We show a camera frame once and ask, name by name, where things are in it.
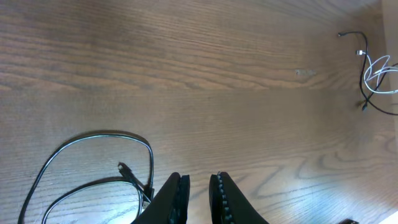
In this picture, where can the brown cardboard panel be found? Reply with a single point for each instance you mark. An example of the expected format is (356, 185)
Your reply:
(389, 10)

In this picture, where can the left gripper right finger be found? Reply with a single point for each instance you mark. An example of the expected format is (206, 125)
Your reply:
(228, 205)

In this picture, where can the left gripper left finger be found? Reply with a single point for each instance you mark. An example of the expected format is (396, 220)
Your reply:
(170, 205)

